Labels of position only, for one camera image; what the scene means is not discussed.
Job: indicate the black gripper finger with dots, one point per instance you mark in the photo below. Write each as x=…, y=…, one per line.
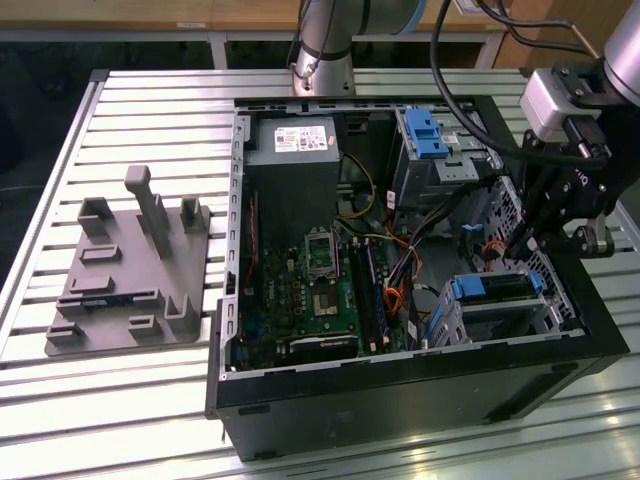
x=537, y=200
x=590, y=237

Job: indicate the hard disk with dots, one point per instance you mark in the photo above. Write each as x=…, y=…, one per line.
x=467, y=289

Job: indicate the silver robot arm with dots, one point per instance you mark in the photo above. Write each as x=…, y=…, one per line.
x=325, y=50

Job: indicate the metal disk bay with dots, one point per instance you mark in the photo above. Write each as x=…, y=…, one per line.
x=500, y=320

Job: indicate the black RAM slot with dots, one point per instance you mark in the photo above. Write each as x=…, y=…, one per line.
x=360, y=295

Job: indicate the metal drive cage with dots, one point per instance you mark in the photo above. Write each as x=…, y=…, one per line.
x=455, y=172

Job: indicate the black table corner cap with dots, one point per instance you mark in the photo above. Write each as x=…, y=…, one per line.
x=98, y=76
x=525, y=73

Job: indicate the blue drive latch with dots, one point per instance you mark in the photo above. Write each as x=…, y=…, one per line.
x=425, y=135

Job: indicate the blue plastic strip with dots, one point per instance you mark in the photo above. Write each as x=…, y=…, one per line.
x=435, y=325

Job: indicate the RAM stick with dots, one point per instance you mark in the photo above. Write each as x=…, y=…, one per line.
x=377, y=295

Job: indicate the CPU socket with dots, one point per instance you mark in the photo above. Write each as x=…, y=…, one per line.
x=321, y=252

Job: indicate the grey power supply unit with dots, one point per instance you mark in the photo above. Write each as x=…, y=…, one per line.
x=292, y=185

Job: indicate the black PC case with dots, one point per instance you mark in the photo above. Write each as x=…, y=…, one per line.
x=400, y=410

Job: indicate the black graphics card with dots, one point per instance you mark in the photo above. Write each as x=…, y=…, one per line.
x=320, y=347

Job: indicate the green motherboard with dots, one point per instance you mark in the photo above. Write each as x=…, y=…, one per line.
x=280, y=290

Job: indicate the grey parts rack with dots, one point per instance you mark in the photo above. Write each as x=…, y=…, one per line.
x=130, y=280

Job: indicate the wooden bench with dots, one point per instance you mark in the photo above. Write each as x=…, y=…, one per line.
x=150, y=12

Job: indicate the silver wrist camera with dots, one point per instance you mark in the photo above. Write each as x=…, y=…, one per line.
x=542, y=102

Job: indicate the black wrist bracket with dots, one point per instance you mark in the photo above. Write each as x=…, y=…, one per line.
x=585, y=82

